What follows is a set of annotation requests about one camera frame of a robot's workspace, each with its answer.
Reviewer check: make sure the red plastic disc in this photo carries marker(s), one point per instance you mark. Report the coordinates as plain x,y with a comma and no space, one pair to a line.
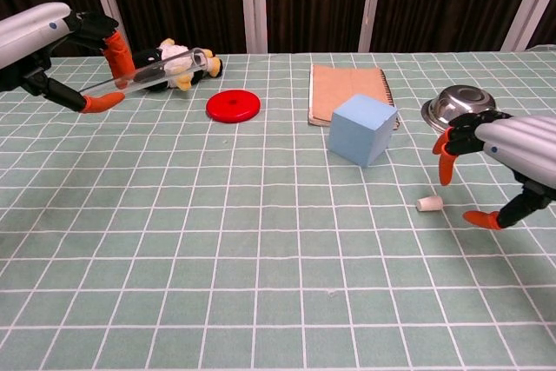
221,108

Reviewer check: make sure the light blue foam cube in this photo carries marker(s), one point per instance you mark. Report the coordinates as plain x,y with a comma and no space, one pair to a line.
352,136

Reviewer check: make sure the green checked tablecloth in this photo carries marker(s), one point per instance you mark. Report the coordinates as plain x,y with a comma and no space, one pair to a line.
260,258

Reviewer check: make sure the brown spiral notebook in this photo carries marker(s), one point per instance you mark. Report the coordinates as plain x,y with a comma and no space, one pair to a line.
334,84

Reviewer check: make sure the clear thin rod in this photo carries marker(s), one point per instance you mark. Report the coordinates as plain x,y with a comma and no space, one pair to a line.
169,68

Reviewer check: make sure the upturned stainless steel bowl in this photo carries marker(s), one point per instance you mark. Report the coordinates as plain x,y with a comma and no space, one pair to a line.
465,99

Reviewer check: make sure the small white rubber stopper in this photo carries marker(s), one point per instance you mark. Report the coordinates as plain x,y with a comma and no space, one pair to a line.
431,204

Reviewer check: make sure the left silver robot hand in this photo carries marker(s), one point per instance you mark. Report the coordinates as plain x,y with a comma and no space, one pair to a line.
26,32

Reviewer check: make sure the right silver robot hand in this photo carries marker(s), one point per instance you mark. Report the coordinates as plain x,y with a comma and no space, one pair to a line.
525,145

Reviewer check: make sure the black and white plush toy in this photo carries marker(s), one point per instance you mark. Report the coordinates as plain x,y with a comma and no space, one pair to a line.
204,68

